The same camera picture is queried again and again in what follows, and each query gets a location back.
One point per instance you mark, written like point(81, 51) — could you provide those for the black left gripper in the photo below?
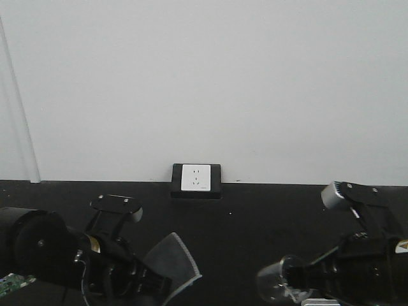
point(111, 270)

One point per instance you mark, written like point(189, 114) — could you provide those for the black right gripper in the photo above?
point(359, 270)

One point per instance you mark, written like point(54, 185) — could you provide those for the gray cloth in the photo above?
point(171, 258)

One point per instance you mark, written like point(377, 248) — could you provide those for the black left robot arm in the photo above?
point(41, 244)

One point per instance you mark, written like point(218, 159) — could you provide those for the clear plastic tray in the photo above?
point(320, 302)

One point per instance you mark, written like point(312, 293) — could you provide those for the black socket box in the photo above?
point(215, 192)

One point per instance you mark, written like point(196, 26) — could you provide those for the white power outlet plate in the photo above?
point(196, 177)

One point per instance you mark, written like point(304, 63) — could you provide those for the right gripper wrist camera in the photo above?
point(367, 205)

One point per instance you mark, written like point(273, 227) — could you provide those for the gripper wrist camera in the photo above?
point(116, 207)
point(367, 205)

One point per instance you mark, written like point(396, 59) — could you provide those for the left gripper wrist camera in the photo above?
point(116, 207)

